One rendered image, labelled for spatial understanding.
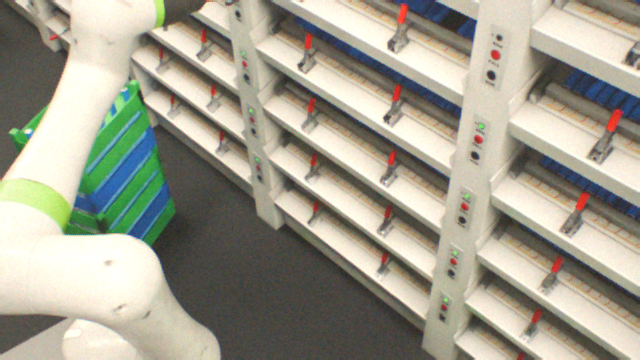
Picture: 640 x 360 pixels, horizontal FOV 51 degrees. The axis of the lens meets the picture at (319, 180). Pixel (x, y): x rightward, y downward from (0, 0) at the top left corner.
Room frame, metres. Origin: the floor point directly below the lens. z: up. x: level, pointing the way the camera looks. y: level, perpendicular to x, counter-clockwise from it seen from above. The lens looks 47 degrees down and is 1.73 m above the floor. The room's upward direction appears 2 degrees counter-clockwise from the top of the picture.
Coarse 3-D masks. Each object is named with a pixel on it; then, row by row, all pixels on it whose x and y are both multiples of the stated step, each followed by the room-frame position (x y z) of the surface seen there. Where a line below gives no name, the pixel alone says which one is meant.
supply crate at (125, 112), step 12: (132, 84) 1.46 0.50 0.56; (120, 96) 1.50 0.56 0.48; (132, 96) 1.44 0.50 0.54; (120, 108) 1.45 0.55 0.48; (132, 108) 1.43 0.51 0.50; (36, 120) 1.37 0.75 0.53; (108, 120) 1.40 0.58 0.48; (120, 120) 1.38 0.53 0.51; (12, 132) 1.29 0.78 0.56; (108, 132) 1.33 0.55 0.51; (24, 144) 1.27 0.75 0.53; (96, 144) 1.28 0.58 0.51; (96, 156) 1.26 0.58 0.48
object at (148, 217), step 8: (160, 192) 1.49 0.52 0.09; (168, 192) 1.47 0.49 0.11; (160, 200) 1.43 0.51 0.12; (152, 208) 1.39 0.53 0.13; (160, 208) 1.42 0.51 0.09; (144, 216) 1.35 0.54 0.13; (152, 216) 1.38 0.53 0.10; (136, 224) 1.36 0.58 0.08; (144, 224) 1.34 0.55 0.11; (136, 232) 1.30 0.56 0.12
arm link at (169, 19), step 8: (168, 0) 1.01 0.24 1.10; (176, 0) 1.02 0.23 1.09; (184, 0) 1.03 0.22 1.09; (168, 8) 1.01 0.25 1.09; (176, 8) 1.02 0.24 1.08; (184, 8) 1.03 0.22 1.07; (168, 16) 1.01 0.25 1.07; (176, 16) 1.02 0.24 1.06; (184, 16) 1.03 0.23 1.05; (168, 24) 1.02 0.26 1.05
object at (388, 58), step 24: (288, 0) 1.28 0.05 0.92; (312, 0) 1.26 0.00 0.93; (336, 24) 1.18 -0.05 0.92; (360, 24) 1.17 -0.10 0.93; (360, 48) 1.14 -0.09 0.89; (384, 48) 1.09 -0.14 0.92; (408, 48) 1.08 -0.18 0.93; (408, 72) 1.05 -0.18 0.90; (432, 72) 1.01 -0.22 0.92; (456, 72) 1.00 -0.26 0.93; (456, 96) 0.96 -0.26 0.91
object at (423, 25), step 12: (360, 0) 1.22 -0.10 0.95; (372, 0) 1.19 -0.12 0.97; (384, 0) 1.19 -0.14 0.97; (372, 12) 1.18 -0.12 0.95; (384, 12) 1.17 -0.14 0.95; (396, 12) 1.15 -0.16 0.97; (408, 12) 1.14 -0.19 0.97; (396, 24) 1.13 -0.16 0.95; (420, 24) 1.10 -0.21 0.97; (432, 24) 1.10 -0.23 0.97; (420, 36) 1.09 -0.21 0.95; (432, 36) 1.08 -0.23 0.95; (444, 36) 1.06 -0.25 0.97; (456, 36) 1.06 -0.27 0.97; (456, 48) 1.04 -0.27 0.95; (468, 48) 1.02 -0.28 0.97
